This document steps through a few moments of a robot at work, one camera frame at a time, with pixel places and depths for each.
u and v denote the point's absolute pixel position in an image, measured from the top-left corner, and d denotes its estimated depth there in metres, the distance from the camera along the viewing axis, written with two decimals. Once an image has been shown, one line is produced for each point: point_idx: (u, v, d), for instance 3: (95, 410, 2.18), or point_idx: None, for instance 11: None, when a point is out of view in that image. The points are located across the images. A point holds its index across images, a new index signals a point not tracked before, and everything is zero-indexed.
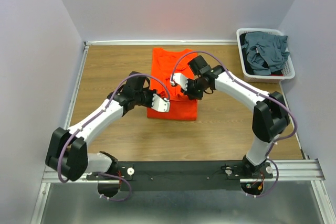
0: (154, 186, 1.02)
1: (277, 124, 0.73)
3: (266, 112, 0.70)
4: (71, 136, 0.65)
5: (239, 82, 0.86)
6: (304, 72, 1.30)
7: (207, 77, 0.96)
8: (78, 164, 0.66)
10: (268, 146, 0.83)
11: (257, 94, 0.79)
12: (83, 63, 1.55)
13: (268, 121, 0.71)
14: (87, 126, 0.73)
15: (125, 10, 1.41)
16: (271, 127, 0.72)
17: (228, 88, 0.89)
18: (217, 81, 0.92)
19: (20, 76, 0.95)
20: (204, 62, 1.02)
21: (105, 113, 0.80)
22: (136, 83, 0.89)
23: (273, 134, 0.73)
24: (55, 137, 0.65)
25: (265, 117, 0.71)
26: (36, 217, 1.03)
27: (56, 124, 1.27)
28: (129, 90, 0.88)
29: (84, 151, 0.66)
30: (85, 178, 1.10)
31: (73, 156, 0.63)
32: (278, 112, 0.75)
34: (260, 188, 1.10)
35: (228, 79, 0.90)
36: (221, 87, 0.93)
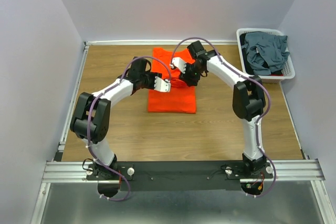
0: (155, 186, 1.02)
1: (254, 103, 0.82)
3: (243, 91, 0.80)
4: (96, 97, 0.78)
5: (227, 66, 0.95)
6: (304, 72, 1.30)
7: (201, 60, 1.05)
8: (104, 123, 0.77)
10: (252, 129, 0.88)
11: (239, 75, 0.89)
12: (83, 63, 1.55)
13: (244, 99, 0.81)
14: (108, 93, 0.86)
15: (125, 10, 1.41)
16: (248, 105, 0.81)
17: (218, 70, 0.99)
18: (209, 62, 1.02)
19: (20, 77, 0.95)
20: (201, 45, 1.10)
21: (119, 86, 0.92)
22: (140, 65, 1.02)
23: (250, 112, 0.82)
24: (82, 100, 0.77)
25: (242, 95, 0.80)
26: (36, 217, 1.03)
27: (56, 124, 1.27)
28: (135, 73, 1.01)
29: (109, 110, 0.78)
30: (85, 178, 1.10)
31: (102, 111, 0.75)
32: (255, 93, 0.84)
34: (260, 188, 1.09)
35: (218, 62, 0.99)
36: (211, 68, 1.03)
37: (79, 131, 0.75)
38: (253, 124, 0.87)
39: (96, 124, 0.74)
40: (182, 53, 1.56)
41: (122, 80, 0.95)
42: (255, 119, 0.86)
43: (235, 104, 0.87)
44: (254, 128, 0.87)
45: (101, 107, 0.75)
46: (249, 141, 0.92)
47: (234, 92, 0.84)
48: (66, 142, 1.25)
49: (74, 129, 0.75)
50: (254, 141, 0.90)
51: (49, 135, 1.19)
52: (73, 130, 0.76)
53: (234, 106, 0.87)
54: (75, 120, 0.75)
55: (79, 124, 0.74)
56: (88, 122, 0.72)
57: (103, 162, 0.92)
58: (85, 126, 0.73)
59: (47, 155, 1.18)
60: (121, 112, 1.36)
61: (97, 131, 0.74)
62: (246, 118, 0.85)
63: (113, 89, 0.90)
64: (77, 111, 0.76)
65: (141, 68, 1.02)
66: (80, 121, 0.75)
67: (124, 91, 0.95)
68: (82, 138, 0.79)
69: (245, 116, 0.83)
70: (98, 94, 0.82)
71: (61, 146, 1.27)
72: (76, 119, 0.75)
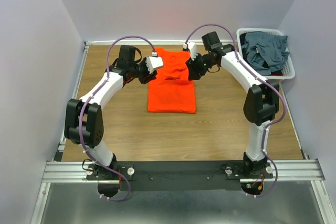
0: (155, 186, 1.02)
1: (268, 108, 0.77)
3: (258, 95, 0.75)
4: (85, 103, 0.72)
5: (243, 64, 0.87)
6: (304, 72, 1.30)
7: (216, 53, 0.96)
8: (97, 128, 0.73)
10: (260, 133, 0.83)
11: (255, 78, 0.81)
12: (83, 63, 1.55)
13: (258, 104, 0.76)
14: (97, 94, 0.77)
15: (125, 10, 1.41)
16: (261, 109, 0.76)
17: (231, 67, 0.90)
18: (223, 59, 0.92)
19: (20, 76, 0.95)
20: (217, 38, 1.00)
21: (108, 82, 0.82)
22: (129, 54, 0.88)
23: (261, 117, 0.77)
24: (71, 107, 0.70)
25: (256, 99, 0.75)
26: (36, 217, 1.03)
27: (56, 124, 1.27)
28: (124, 63, 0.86)
29: (101, 115, 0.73)
30: (85, 178, 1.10)
31: (93, 117, 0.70)
32: (270, 98, 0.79)
34: (260, 188, 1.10)
35: (233, 59, 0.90)
36: (225, 65, 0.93)
37: (74, 139, 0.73)
38: (262, 129, 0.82)
39: (90, 131, 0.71)
40: (182, 53, 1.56)
41: (109, 73, 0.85)
42: (264, 125, 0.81)
43: (246, 107, 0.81)
44: (262, 132, 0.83)
45: (91, 114, 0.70)
46: (253, 144, 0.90)
47: (248, 94, 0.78)
48: (66, 142, 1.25)
49: (69, 137, 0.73)
50: (260, 145, 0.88)
51: (49, 135, 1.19)
52: (67, 138, 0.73)
53: (245, 109, 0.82)
54: (68, 128, 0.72)
55: (73, 133, 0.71)
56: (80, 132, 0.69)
57: (103, 162, 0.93)
58: (79, 134, 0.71)
59: (47, 155, 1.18)
60: (121, 112, 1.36)
61: (92, 138, 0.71)
62: (256, 123, 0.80)
63: (102, 87, 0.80)
64: (67, 119, 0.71)
65: (130, 57, 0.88)
66: (73, 129, 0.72)
67: (114, 86, 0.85)
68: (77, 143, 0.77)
69: (255, 120, 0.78)
70: (87, 98, 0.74)
71: (61, 146, 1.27)
72: (69, 128, 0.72)
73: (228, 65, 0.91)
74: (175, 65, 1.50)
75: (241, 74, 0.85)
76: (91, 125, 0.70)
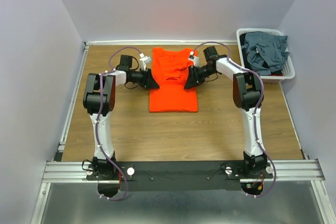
0: (155, 186, 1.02)
1: (252, 93, 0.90)
3: (240, 80, 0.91)
4: (102, 75, 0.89)
5: (232, 63, 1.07)
6: (304, 72, 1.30)
7: (212, 62, 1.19)
8: (112, 96, 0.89)
10: (251, 120, 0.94)
11: (240, 69, 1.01)
12: (83, 63, 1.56)
13: (241, 88, 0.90)
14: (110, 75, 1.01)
15: (125, 10, 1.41)
16: (245, 94, 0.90)
17: (223, 66, 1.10)
18: (218, 62, 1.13)
19: (20, 77, 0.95)
20: (215, 50, 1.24)
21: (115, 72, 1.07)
22: (128, 61, 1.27)
23: (247, 99, 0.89)
24: (91, 78, 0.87)
25: (240, 84, 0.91)
26: (36, 217, 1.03)
27: (56, 124, 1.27)
28: (125, 67, 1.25)
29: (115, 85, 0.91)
30: (85, 178, 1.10)
31: (110, 84, 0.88)
32: (254, 85, 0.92)
34: (260, 188, 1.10)
35: (226, 60, 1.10)
36: (220, 67, 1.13)
37: (92, 105, 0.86)
38: (252, 115, 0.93)
39: (107, 95, 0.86)
40: (182, 53, 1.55)
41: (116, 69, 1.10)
42: (253, 110, 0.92)
43: (235, 95, 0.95)
44: (252, 119, 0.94)
45: (108, 82, 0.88)
46: (248, 135, 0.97)
47: (233, 83, 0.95)
48: (66, 142, 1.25)
49: (86, 104, 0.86)
50: (253, 135, 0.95)
51: (49, 135, 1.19)
52: (84, 105, 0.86)
53: (235, 97, 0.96)
54: (87, 96, 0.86)
55: (92, 99, 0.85)
56: (101, 94, 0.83)
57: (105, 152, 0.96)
58: (97, 99, 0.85)
59: (47, 155, 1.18)
60: (121, 112, 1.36)
61: (109, 102, 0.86)
62: (244, 107, 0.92)
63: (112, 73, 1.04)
64: (87, 87, 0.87)
65: (129, 62, 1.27)
66: (91, 96, 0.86)
67: (119, 76, 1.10)
68: (91, 114, 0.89)
69: (242, 105, 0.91)
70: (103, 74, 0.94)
71: (61, 146, 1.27)
72: (88, 95, 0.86)
73: (221, 66, 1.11)
74: (175, 64, 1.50)
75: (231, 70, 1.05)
76: (108, 90, 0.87)
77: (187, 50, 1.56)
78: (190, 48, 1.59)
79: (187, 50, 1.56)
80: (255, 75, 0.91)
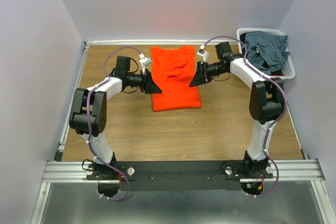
0: (154, 186, 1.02)
1: (272, 104, 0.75)
3: (261, 89, 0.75)
4: (91, 91, 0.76)
5: (250, 66, 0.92)
6: (304, 72, 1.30)
7: (226, 61, 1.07)
8: (102, 115, 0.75)
10: (263, 132, 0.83)
11: (260, 75, 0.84)
12: (83, 63, 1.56)
13: (262, 98, 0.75)
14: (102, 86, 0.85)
15: (125, 10, 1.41)
16: (265, 105, 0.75)
17: (239, 69, 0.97)
18: (233, 64, 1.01)
19: (21, 77, 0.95)
20: (229, 48, 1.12)
21: (109, 81, 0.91)
22: (125, 63, 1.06)
23: (267, 114, 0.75)
24: (77, 95, 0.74)
25: (260, 94, 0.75)
26: (36, 217, 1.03)
27: (56, 124, 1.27)
28: (122, 71, 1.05)
29: (106, 102, 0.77)
30: (85, 178, 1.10)
31: (100, 103, 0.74)
32: (275, 96, 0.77)
34: (260, 188, 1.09)
35: (241, 63, 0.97)
36: (236, 70, 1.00)
37: (80, 126, 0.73)
38: (265, 128, 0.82)
39: (96, 115, 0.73)
40: (180, 50, 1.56)
41: (111, 77, 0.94)
42: (269, 124, 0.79)
43: (251, 105, 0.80)
44: (265, 131, 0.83)
45: (98, 99, 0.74)
46: (255, 142, 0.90)
47: (251, 92, 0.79)
48: (66, 142, 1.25)
49: (73, 126, 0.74)
50: (261, 145, 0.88)
51: (49, 135, 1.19)
52: (71, 127, 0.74)
53: (251, 107, 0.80)
54: (74, 115, 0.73)
55: (78, 119, 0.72)
56: (87, 115, 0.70)
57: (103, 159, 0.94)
58: (85, 120, 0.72)
59: (48, 155, 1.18)
60: (121, 112, 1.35)
61: (98, 123, 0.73)
62: (260, 120, 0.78)
63: (105, 84, 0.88)
64: (73, 106, 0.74)
65: (126, 65, 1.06)
66: (78, 117, 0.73)
67: (115, 86, 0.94)
68: (81, 134, 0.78)
69: (260, 118, 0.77)
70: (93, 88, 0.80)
71: (61, 146, 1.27)
72: (74, 115, 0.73)
73: (237, 68, 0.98)
74: (174, 63, 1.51)
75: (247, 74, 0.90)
76: (97, 110, 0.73)
77: (185, 47, 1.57)
78: (188, 46, 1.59)
79: (185, 46, 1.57)
80: (276, 85, 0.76)
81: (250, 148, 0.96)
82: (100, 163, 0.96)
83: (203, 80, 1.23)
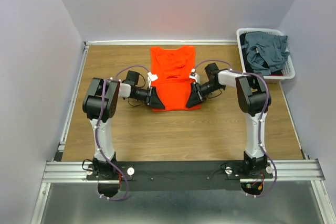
0: (154, 186, 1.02)
1: (258, 95, 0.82)
3: (244, 83, 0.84)
4: (106, 81, 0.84)
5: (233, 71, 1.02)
6: (304, 72, 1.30)
7: (214, 76, 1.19)
8: (113, 103, 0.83)
10: (256, 127, 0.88)
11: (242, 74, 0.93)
12: (83, 63, 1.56)
13: (246, 91, 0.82)
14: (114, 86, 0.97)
15: (125, 10, 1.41)
16: (251, 96, 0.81)
17: (225, 77, 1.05)
18: (220, 75, 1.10)
19: (20, 78, 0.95)
20: (217, 67, 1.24)
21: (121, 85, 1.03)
22: (135, 77, 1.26)
23: (254, 104, 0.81)
24: (94, 83, 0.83)
25: (243, 87, 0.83)
26: (36, 217, 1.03)
27: (56, 124, 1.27)
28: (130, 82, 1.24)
29: (118, 91, 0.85)
30: (85, 178, 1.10)
31: (113, 90, 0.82)
32: (259, 88, 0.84)
34: (260, 188, 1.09)
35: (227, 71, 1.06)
36: (223, 80, 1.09)
37: (91, 110, 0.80)
38: (257, 121, 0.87)
39: (108, 100, 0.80)
40: (180, 51, 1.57)
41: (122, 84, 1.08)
42: (259, 116, 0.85)
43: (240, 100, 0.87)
44: (257, 125, 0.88)
45: (111, 88, 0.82)
46: (250, 138, 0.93)
47: (237, 87, 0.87)
48: (66, 142, 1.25)
49: (86, 108, 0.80)
50: (256, 139, 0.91)
51: (49, 135, 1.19)
52: (84, 110, 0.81)
53: (239, 102, 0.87)
54: (88, 99, 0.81)
55: (92, 104, 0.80)
56: (102, 98, 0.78)
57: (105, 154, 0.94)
58: (97, 105, 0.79)
59: (47, 155, 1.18)
60: (121, 112, 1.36)
61: (109, 108, 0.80)
62: (250, 113, 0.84)
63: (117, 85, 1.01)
64: (89, 91, 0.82)
65: (135, 79, 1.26)
66: (92, 101, 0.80)
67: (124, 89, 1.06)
68: (91, 118, 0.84)
69: (249, 110, 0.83)
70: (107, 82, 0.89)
71: (61, 146, 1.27)
72: (88, 99, 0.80)
73: (224, 77, 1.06)
74: (174, 63, 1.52)
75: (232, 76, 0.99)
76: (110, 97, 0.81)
77: (185, 48, 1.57)
78: (188, 46, 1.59)
79: (186, 47, 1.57)
80: (258, 78, 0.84)
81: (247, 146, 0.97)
82: (102, 159, 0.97)
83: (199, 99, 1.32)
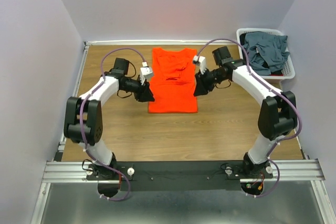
0: (154, 186, 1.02)
1: (284, 121, 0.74)
3: (274, 107, 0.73)
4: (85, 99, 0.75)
5: (256, 77, 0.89)
6: (304, 72, 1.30)
7: (226, 68, 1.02)
8: (97, 124, 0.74)
10: (270, 146, 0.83)
11: (270, 90, 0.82)
12: (83, 63, 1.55)
13: (274, 117, 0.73)
14: (96, 92, 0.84)
15: (125, 10, 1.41)
16: (277, 123, 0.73)
17: (244, 81, 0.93)
18: (235, 72, 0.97)
19: (20, 78, 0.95)
20: (228, 54, 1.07)
21: (105, 84, 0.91)
22: (123, 65, 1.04)
23: (277, 132, 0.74)
24: (70, 105, 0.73)
25: (272, 112, 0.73)
26: (36, 217, 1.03)
27: (56, 124, 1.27)
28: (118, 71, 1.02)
29: (101, 110, 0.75)
30: (85, 178, 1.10)
31: (93, 113, 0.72)
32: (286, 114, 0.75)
34: (260, 188, 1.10)
35: (247, 74, 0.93)
36: (237, 79, 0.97)
37: (75, 136, 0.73)
38: (273, 142, 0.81)
39: (91, 126, 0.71)
40: (182, 52, 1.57)
41: (106, 77, 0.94)
42: (277, 139, 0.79)
43: (262, 120, 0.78)
44: (272, 145, 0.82)
45: (91, 109, 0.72)
46: (259, 151, 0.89)
47: (263, 106, 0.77)
48: (66, 142, 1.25)
49: (70, 136, 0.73)
50: (265, 153, 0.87)
51: (49, 136, 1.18)
52: (67, 137, 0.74)
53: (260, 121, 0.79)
54: (68, 126, 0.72)
55: (73, 129, 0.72)
56: (81, 125, 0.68)
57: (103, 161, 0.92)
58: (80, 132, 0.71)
59: (47, 155, 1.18)
60: (121, 112, 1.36)
61: (92, 134, 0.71)
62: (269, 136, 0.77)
63: (100, 87, 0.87)
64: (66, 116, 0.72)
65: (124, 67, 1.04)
66: (72, 127, 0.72)
67: (111, 87, 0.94)
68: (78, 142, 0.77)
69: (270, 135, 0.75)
70: (86, 95, 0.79)
71: (61, 146, 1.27)
72: (69, 126, 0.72)
73: (241, 79, 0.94)
74: (175, 65, 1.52)
75: (254, 86, 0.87)
76: (92, 121, 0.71)
77: (187, 50, 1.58)
78: (190, 48, 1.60)
79: (186, 49, 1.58)
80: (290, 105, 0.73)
81: (251, 152, 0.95)
82: (100, 164, 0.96)
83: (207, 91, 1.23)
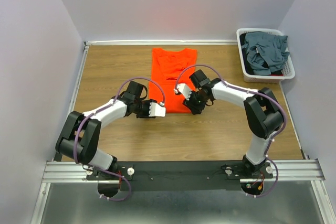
0: (155, 186, 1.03)
1: (271, 116, 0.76)
3: (256, 106, 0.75)
4: (86, 117, 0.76)
5: (232, 86, 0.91)
6: (304, 72, 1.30)
7: (206, 90, 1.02)
8: (92, 146, 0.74)
10: (265, 144, 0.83)
11: (247, 92, 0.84)
12: (83, 63, 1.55)
13: (260, 114, 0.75)
14: (100, 113, 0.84)
15: (125, 10, 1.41)
16: (265, 119, 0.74)
17: (223, 94, 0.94)
18: (213, 89, 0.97)
19: (21, 77, 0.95)
20: (203, 75, 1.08)
21: (112, 107, 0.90)
22: (136, 89, 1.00)
23: (270, 129, 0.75)
24: (72, 119, 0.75)
25: (256, 111, 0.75)
26: (37, 217, 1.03)
27: (56, 124, 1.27)
28: (130, 95, 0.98)
29: (98, 132, 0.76)
30: (85, 178, 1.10)
31: (90, 132, 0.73)
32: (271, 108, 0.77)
34: (260, 188, 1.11)
35: (223, 86, 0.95)
36: (218, 95, 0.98)
37: (65, 152, 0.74)
38: (268, 140, 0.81)
39: (84, 146, 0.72)
40: (182, 52, 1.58)
41: (116, 100, 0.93)
42: (271, 136, 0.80)
43: (250, 123, 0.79)
44: (267, 142, 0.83)
45: (90, 129, 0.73)
46: (255, 151, 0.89)
47: (245, 109, 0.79)
48: None
49: (60, 149, 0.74)
50: (263, 151, 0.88)
51: (49, 135, 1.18)
52: (58, 151, 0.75)
53: (249, 125, 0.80)
54: (62, 139, 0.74)
55: (65, 145, 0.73)
56: (74, 144, 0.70)
57: (101, 167, 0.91)
58: (72, 148, 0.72)
59: (47, 155, 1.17)
60: None
61: (84, 153, 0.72)
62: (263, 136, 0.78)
63: (105, 109, 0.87)
64: (64, 129, 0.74)
65: (137, 91, 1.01)
66: (65, 142, 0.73)
67: (117, 112, 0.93)
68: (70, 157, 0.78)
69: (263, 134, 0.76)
70: (89, 114, 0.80)
71: None
72: (63, 140, 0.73)
73: (222, 93, 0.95)
74: (175, 65, 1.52)
75: (234, 96, 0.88)
76: (86, 142, 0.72)
77: (187, 50, 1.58)
78: (190, 48, 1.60)
79: (187, 49, 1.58)
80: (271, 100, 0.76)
81: (249, 154, 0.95)
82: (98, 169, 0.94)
83: (200, 109, 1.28)
